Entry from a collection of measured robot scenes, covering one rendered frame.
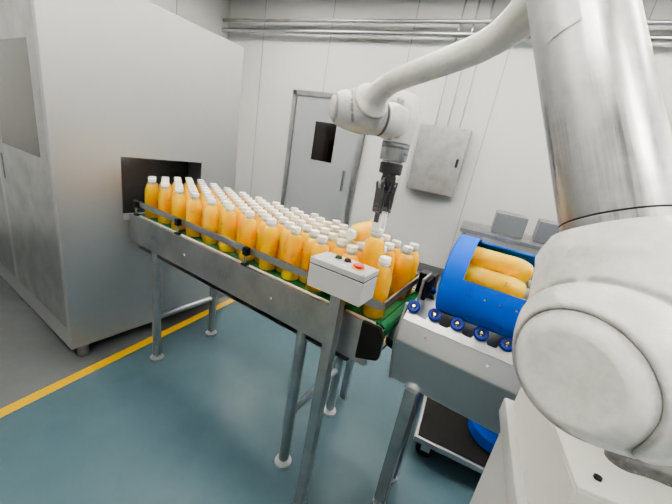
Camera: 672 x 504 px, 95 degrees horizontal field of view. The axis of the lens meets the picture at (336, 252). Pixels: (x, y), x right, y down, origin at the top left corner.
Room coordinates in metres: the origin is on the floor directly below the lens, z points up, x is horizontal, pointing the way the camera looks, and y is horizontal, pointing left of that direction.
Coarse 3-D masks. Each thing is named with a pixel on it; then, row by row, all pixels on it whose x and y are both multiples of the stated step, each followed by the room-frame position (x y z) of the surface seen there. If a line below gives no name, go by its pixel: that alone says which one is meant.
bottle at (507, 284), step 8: (472, 264) 0.97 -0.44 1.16; (472, 272) 0.93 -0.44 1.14; (480, 272) 0.93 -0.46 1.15; (488, 272) 0.92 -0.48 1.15; (496, 272) 0.92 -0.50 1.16; (472, 280) 0.93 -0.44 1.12; (480, 280) 0.91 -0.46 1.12; (488, 280) 0.91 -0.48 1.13; (496, 280) 0.90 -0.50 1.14; (504, 280) 0.89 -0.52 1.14; (512, 280) 0.89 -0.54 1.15; (520, 280) 0.90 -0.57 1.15; (496, 288) 0.89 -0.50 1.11; (504, 288) 0.88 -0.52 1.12; (512, 288) 0.87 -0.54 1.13; (520, 288) 0.87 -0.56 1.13; (528, 288) 0.88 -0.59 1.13; (520, 296) 0.87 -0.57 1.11
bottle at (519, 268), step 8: (480, 248) 1.00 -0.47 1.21; (472, 256) 0.98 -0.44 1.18; (480, 256) 0.98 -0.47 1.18; (488, 256) 0.97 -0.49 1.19; (496, 256) 0.96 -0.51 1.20; (504, 256) 0.96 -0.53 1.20; (512, 256) 0.96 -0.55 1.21; (480, 264) 0.97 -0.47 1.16; (488, 264) 0.96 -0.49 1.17; (496, 264) 0.95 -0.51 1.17; (504, 264) 0.94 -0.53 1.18; (512, 264) 0.93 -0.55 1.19; (520, 264) 0.92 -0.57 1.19; (528, 264) 0.93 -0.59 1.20; (504, 272) 0.94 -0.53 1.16; (512, 272) 0.92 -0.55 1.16; (520, 272) 0.91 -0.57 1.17; (528, 272) 0.91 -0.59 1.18
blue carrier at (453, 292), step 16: (464, 240) 0.99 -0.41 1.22; (480, 240) 1.02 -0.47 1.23; (464, 256) 0.93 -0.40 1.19; (528, 256) 1.00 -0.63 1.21; (448, 272) 0.92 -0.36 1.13; (464, 272) 0.90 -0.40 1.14; (448, 288) 0.91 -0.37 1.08; (464, 288) 0.88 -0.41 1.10; (480, 288) 0.87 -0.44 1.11; (448, 304) 0.91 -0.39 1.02; (464, 304) 0.88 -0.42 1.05; (480, 304) 0.86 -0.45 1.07; (496, 304) 0.84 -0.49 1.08; (512, 304) 0.82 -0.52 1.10; (464, 320) 0.93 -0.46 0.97; (480, 320) 0.87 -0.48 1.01; (496, 320) 0.84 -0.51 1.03; (512, 320) 0.82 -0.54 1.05; (512, 336) 0.84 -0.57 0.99
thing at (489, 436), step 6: (468, 420) 1.37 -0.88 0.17; (468, 426) 1.34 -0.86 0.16; (474, 426) 1.29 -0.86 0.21; (480, 426) 1.35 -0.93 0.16; (474, 432) 1.28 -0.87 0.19; (480, 432) 1.26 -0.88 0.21; (486, 432) 1.32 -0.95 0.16; (492, 432) 1.33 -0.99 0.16; (474, 438) 1.27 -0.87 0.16; (480, 438) 1.24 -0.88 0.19; (486, 438) 1.22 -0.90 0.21; (492, 438) 1.29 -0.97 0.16; (480, 444) 1.23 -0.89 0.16; (486, 444) 1.21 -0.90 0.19; (492, 444) 1.20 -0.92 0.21; (486, 450) 1.21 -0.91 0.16
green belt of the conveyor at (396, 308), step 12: (144, 216) 1.69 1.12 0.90; (228, 252) 1.36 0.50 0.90; (252, 264) 1.26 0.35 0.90; (276, 276) 1.18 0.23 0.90; (396, 300) 1.15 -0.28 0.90; (408, 300) 1.17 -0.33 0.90; (360, 312) 1.00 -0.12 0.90; (384, 312) 1.03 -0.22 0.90; (396, 312) 1.05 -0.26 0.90; (384, 324) 0.95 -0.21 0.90; (396, 324) 1.02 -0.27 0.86
